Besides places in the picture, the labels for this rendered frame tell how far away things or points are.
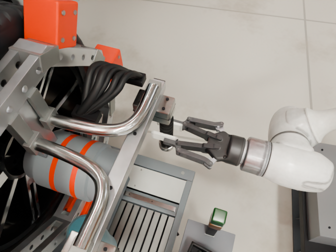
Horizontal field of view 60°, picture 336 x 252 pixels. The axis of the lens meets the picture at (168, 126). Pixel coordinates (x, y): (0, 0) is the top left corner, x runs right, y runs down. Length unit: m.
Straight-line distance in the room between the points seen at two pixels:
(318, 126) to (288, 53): 1.47
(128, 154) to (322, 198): 0.88
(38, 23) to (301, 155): 0.62
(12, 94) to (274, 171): 0.57
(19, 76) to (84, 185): 0.26
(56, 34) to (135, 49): 1.58
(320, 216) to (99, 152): 0.88
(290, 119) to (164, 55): 1.40
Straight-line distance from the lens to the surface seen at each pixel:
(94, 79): 0.62
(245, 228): 1.57
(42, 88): 0.80
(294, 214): 1.65
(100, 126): 0.58
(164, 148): 0.82
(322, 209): 1.27
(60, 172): 0.68
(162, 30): 2.29
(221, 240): 1.07
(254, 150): 0.72
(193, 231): 1.07
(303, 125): 0.84
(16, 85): 0.54
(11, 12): 0.65
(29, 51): 0.59
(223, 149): 0.74
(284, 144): 0.76
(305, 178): 0.74
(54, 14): 0.60
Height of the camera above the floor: 1.49
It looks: 59 degrees down
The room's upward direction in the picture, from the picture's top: straight up
